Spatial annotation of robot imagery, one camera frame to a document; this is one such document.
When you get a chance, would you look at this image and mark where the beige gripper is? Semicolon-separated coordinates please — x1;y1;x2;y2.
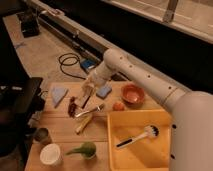
75;78;97;109

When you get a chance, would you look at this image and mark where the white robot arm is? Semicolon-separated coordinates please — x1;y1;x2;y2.
82;49;213;171

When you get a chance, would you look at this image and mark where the metal cup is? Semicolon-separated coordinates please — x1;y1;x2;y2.
34;128;52;145

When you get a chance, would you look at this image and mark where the white round cup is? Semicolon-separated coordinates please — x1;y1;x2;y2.
40;143;62;166

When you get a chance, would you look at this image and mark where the blue sponge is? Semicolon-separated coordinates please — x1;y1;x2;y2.
96;85;112;99

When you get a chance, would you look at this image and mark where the metal fork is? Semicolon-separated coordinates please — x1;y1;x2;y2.
74;104;105;118

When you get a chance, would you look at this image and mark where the dark red grape bunch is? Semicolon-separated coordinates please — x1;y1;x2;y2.
68;96;78;117

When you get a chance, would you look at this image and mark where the yellow banana toy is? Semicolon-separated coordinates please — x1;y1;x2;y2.
75;114;93;135

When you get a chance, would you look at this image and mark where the light blue folded cloth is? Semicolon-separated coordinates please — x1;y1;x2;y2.
51;87;68;107

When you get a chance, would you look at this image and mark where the small orange fruit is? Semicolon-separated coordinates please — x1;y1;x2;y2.
113;102;125;111

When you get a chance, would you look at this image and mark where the blue grey electronic box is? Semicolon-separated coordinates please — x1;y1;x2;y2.
80;59;98;74

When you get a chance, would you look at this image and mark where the orange bowl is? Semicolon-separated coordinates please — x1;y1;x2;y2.
121;84;145;104

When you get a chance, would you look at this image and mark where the black chair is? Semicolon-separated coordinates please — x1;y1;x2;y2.
0;18;44;157

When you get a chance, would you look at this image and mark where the white dish brush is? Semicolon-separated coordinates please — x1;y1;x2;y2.
116;125;159;148

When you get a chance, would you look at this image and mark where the yellow plastic bin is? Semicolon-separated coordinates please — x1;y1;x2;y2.
107;109;171;171

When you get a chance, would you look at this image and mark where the black box device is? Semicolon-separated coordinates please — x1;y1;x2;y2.
17;10;40;38

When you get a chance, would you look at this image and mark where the black coiled cable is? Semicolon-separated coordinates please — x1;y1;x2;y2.
58;52;93;82

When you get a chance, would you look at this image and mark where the long metal rail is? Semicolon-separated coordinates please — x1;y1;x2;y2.
23;0;134;81

